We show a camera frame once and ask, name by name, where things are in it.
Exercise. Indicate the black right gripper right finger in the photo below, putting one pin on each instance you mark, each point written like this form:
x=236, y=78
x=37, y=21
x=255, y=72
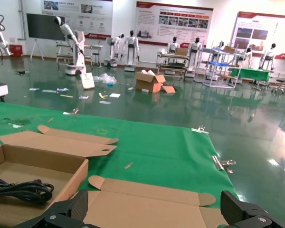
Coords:
x=240, y=213

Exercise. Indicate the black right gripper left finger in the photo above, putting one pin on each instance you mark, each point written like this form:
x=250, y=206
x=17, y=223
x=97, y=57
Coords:
x=69, y=209

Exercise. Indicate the white industrial robot arm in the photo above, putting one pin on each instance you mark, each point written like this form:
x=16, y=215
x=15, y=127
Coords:
x=1, y=35

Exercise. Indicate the empty open cardboard box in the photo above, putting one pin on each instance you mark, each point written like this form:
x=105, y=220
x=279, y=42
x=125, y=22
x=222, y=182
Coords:
x=38, y=152

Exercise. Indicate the open cardboard floor box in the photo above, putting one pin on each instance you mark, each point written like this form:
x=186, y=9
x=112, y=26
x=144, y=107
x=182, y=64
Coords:
x=147, y=82

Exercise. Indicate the small brown cardboard box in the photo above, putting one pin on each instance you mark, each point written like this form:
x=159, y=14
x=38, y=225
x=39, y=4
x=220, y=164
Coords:
x=181, y=51
x=229, y=49

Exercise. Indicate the red box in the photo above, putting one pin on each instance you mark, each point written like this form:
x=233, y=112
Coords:
x=16, y=51

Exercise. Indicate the short flat wooden stick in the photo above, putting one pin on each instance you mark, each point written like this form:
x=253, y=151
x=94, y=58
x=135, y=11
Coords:
x=128, y=165

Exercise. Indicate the thin wooden stick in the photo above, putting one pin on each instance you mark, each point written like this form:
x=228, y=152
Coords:
x=50, y=120

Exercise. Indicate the green table cloth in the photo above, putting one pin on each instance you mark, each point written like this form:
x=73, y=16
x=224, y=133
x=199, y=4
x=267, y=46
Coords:
x=156, y=147

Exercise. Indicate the white paper sheet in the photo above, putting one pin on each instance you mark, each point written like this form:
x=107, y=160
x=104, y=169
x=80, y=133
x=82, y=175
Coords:
x=105, y=102
x=114, y=95

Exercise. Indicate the pale wooden floor stick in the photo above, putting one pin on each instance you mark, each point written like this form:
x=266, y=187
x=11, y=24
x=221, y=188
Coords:
x=66, y=96

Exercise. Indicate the blue white plastic packet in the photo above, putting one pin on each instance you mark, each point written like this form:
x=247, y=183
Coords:
x=62, y=89
x=48, y=91
x=84, y=97

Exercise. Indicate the yellow curved strip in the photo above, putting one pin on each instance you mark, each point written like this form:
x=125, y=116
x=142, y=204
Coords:
x=103, y=96

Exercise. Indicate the white cardboard sheet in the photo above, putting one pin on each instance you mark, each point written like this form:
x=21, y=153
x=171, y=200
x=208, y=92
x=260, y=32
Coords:
x=88, y=80

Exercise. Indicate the clear plastic bag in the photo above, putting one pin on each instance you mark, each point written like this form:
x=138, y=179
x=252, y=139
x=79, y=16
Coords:
x=107, y=78

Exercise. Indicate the green covered table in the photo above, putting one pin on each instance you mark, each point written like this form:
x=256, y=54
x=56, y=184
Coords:
x=251, y=73

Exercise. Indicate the blue plastic tray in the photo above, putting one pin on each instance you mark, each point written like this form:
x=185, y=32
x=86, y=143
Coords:
x=218, y=63

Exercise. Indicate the white humanoid robot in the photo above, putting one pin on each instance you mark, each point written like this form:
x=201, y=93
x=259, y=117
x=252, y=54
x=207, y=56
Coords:
x=194, y=47
x=117, y=44
x=173, y=46
x=130, y=45
x=249, y=55
x=270, y=53

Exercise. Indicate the white humanoid on wheeled base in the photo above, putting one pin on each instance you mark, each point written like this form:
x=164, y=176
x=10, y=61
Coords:
x=79, y=47

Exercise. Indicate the black board on stand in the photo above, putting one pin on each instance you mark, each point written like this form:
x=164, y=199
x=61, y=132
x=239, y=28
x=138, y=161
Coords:
x=42, y=26

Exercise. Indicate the red framed wall poster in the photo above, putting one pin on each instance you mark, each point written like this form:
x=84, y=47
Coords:
x=263, y=23
x=147, y=19

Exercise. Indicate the white wall poster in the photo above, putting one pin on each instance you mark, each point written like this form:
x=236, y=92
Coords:
x=95, y=19

